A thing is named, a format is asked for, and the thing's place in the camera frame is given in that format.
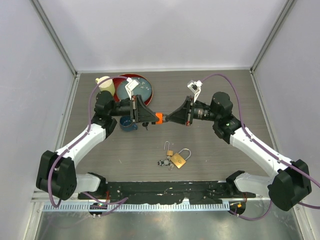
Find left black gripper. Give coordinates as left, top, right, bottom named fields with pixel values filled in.
left=110, top=95, right=160, bottom=124

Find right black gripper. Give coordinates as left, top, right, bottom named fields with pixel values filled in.
left=165, top=96, right=219, bottom=127

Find black-headed key bunch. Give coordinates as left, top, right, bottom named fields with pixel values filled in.
left=142, top=122, right=149, bottom=130

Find orange black padlock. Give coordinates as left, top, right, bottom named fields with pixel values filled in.
left=155, top=112, right=168, bottom=125

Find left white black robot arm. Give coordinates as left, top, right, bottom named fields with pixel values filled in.
left=36, top=90, right=160, bottom=201

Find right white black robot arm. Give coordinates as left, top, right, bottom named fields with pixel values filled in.
left=165, top=92, right=312, bottom=211

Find dark blue mug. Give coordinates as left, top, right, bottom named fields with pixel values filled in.
left=119, top=116, right=138, bottom=132

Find blue-grey ceramic plate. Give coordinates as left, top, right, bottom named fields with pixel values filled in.
left=115, top=77, right=153, bottom=102

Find small brass padlock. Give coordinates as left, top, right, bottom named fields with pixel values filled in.
left=163, top=141, right=174, bottom=157

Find large brass padlock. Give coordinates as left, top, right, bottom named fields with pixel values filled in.
left=170, top=148, right=192, bottom=169

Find red round tray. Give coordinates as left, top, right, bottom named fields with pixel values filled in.
left=113, top=73, right=154, bottom=106

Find yellow ceramic mug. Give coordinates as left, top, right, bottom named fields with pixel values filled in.
left=95, top=76, right=116, bottom=96

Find keys with grey charm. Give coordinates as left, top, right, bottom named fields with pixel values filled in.
left=157, top=159, right=174, bottom=170

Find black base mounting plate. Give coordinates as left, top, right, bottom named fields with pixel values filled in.
left=77, top=180, right=257, bottom=204

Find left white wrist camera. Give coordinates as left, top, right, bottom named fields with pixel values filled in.
left=125, top=77, right=140, bottom=99

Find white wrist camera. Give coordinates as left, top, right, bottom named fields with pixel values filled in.
left=187, top=80, right=203, bottom=103
left=125, top=77, right=140, bottom=99

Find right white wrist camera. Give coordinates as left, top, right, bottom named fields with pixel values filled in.
left=187, top=80, right=203, bottom=103

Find white slotted cable duct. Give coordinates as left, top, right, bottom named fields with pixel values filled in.
left=42, top=200, right=230, bottom=212

